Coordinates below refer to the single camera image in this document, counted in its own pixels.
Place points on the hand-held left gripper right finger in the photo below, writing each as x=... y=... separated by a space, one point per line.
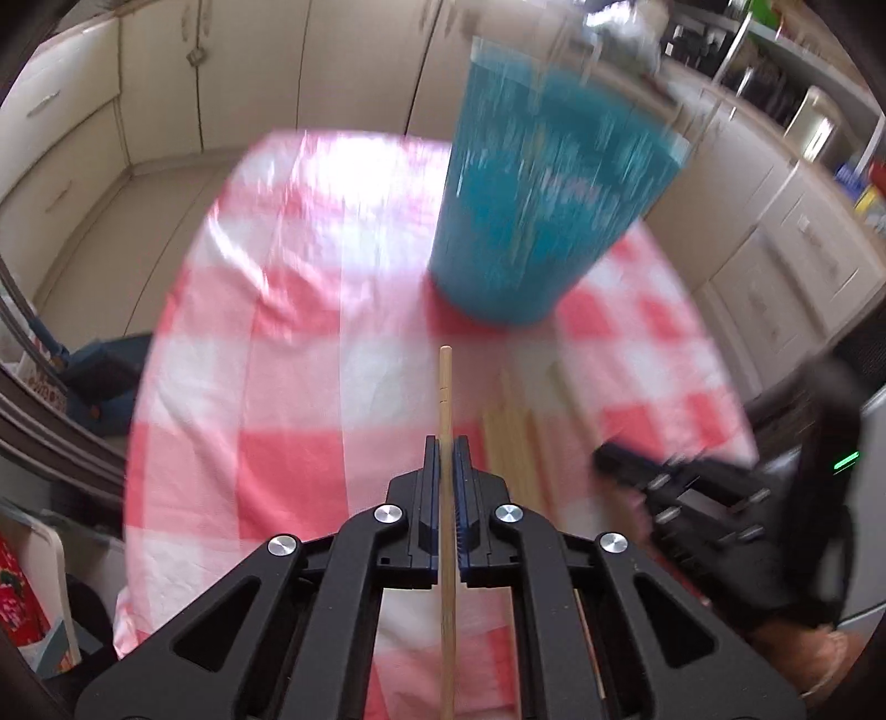
x=462 y=526

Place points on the blue bag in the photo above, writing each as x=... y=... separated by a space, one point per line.
x=104 y=381

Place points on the red white checked tablecloth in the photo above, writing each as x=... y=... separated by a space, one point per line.
x=277 y=346

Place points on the cream kitchen counter cabinet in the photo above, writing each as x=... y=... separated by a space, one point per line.
x=761 y=242

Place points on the black kitchen appliance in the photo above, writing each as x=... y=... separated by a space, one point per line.
x=696 y=45

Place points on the blue perforated plastic basket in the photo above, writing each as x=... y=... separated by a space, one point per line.
x=540 y=208

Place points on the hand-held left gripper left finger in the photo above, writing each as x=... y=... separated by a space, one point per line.
x=433 y=512

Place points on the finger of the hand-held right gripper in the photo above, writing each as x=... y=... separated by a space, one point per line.
x=692 y=526
x=630 y=467

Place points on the person's right forearm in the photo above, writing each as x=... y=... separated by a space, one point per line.
x=810 y=658

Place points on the white kitchen appliance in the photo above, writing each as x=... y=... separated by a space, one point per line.
x=813 y=124

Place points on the red patterned bag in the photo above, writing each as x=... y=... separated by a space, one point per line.
x=17 y=602

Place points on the light wooden chopstick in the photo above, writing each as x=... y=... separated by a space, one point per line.
x=519 y=429
x=498 y=450
x=446 y=401
x=571 y=401

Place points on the yellow blue packets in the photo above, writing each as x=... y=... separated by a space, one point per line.
x=862 y=194

